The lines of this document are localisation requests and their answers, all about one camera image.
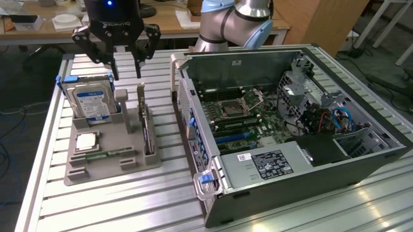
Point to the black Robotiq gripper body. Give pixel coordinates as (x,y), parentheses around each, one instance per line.
(117,19)

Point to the Nvidia graphics card metal bracket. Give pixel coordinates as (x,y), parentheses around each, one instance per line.
(149,135)

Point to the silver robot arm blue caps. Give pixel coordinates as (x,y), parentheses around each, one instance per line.
(222,21)

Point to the black RAM slot bank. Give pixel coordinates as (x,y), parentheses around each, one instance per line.
(237,124)
(222,94)

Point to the blue slot retainer strip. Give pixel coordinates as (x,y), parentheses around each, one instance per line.
(201,147)

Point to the blue expansion slot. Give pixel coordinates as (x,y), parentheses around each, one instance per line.
(234,137)

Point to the wooden desk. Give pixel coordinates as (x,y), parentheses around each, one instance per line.
(161,26)

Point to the white labelled box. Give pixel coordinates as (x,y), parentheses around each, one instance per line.
(86,21)

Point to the black round lamp base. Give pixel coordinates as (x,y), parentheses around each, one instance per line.
(150,12)

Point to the white paper stack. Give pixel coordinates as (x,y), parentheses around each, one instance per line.
(188,23)

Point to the white block round hollow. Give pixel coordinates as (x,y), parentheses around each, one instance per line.
(66,24)

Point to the black chair base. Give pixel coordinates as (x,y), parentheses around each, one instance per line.
(35,56)

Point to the brown cardboard box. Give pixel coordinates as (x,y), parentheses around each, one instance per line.
(193,6)

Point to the hard disk with blue rails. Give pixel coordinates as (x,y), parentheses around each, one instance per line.
(90,101)

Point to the grey cup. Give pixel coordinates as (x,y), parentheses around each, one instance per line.
(47,3)

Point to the white box dark lid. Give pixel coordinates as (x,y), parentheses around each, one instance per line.
(29,26)

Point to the CPU socket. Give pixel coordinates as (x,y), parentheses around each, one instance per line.
(232,108)

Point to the silver CPU chip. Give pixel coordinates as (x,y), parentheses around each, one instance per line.
(86,141)

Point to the metal socket cover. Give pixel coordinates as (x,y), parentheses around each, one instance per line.
(252,97)

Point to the green RAM stick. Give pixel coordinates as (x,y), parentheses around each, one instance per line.
(103,153)

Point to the perforated metal disk bay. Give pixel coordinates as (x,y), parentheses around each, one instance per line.
(297,84)

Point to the grey plastic parts rack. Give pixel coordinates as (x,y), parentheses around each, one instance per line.
(97,174)

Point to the green Dell motherboard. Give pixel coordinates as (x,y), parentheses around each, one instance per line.
(268,130)

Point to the wooden cabinet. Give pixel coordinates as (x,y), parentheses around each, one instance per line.
(323,24)

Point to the silver chipset heat sink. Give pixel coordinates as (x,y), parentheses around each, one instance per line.
(268,141)

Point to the blue case release latch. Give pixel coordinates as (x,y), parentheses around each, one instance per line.
(206,177)

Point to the grey power supply unit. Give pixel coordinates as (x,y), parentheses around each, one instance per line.
(245,171)

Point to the black floor stand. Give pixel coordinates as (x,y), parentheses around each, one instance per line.
(391,83)

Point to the open black PC case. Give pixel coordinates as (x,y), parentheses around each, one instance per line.
(290,193)

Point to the grey metal drive cage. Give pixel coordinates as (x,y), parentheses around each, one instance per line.
(361,142)

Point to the black plastic air duct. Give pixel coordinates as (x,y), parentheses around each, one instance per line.
(320,149)

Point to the white table frame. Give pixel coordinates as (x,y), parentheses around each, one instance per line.
(384,26)

